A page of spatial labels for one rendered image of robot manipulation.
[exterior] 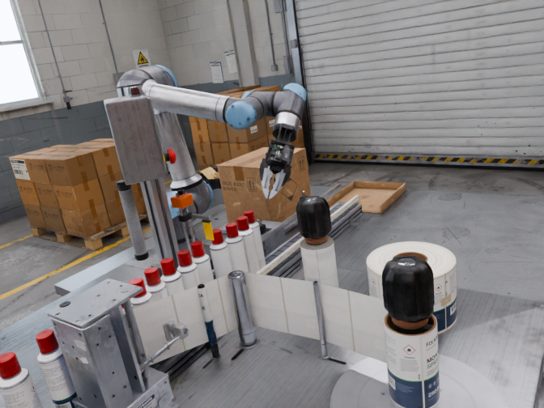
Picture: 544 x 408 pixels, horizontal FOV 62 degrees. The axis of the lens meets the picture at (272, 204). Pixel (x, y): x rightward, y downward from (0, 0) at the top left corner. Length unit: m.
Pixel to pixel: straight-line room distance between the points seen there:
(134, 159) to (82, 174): 3.42
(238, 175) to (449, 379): 1.15
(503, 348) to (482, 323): 0.09
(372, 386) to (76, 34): 6.70
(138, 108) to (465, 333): 0.88
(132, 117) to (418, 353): 0.76
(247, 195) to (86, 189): 2.87
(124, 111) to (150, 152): 0.11
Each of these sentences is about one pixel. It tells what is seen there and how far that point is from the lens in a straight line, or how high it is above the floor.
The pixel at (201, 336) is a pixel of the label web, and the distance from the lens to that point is 1.10.
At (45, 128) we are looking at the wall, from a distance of 6.87.
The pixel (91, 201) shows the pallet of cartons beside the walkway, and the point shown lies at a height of 0.45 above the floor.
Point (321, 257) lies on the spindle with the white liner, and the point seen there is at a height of 1.04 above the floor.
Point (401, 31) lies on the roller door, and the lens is 5.50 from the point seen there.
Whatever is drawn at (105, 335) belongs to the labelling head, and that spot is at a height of 1.10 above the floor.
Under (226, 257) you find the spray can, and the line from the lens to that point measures 1.28.
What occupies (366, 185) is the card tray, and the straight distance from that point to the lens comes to 2.27.
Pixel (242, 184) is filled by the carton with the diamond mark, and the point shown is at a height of 1.05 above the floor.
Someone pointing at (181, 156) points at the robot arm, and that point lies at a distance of 1.60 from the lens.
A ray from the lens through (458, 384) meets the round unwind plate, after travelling 0.98.
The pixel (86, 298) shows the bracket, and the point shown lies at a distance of 0.94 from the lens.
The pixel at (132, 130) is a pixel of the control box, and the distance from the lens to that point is 1.09.
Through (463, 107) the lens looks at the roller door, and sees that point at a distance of 5.35.
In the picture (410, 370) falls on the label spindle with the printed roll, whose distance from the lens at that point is 0.84.
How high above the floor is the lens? 1.53
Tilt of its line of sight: 18 degrees down
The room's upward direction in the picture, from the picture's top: 9 degrees counter-clockwise
